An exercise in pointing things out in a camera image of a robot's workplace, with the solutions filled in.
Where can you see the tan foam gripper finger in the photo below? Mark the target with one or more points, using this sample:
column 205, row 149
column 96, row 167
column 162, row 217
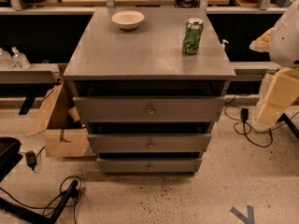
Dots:
column 278, row 91

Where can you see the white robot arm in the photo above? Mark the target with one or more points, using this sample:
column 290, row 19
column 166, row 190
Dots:
column 281, row 42

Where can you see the grey wooden drawer cabinet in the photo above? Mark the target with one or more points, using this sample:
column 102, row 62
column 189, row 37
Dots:
column 148, row 62

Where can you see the grey top drawer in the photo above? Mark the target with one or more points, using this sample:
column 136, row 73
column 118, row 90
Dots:
column 102, row 109

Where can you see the open cardboard box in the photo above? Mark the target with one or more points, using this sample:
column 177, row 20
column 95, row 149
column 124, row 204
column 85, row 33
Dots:
column 64, row 136

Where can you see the black power adapter right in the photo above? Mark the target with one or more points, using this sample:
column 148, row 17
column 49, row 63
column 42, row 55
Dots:
column 244, row 114

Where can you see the black power adapter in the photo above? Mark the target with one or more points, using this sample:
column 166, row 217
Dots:
column 31, row 159
column 244, row 114

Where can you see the small white pump bottle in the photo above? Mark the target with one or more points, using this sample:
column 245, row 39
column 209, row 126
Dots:
column 224, row 44

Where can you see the green soda can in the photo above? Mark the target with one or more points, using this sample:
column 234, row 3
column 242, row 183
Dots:
column 193, row 30

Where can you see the white paper bowl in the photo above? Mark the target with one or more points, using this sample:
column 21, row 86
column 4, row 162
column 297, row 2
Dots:
column 128, row 19

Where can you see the black power adapter left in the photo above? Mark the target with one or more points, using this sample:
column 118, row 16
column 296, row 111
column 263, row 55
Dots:
column 31, row 159

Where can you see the clear sanitizer bottle right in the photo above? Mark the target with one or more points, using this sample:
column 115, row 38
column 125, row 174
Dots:
column 20, row 59

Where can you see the clear sanitizer bottle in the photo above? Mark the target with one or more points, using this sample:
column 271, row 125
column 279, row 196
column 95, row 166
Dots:
column 6, row 59
column 20, row 59

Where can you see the clear sanitizer bottle left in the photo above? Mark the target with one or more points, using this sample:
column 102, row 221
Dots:
column 6, row 59

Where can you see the black stand base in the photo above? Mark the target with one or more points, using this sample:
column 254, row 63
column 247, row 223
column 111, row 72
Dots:
column 35, row 218

